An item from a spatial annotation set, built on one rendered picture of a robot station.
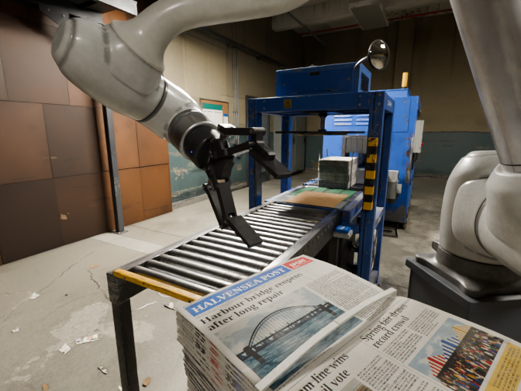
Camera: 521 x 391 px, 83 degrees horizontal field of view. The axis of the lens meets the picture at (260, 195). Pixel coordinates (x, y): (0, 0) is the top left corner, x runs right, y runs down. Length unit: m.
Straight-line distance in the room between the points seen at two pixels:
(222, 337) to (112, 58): 0.43
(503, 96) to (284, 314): 0.41
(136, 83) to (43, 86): 3.49
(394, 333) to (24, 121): 3.78
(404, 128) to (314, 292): 3.86
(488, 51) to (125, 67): 0.51
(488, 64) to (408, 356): 0.38
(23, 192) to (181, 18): 3.48
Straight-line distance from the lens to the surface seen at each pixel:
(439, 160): 9.44
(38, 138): 3.95
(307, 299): 0.48
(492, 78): 0.51
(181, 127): 0.58
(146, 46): 0.56
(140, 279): 1.11
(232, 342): 0.40
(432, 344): 0.44
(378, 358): 0.40
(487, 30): 0.51
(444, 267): 0.77
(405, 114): 4.27
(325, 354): 0.39
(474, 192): 0.69
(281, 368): 0.36
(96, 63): 0.54
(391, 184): 4.13
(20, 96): 3.92
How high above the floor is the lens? 1.31
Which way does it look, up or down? 12 degrees down
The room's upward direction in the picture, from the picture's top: straight up
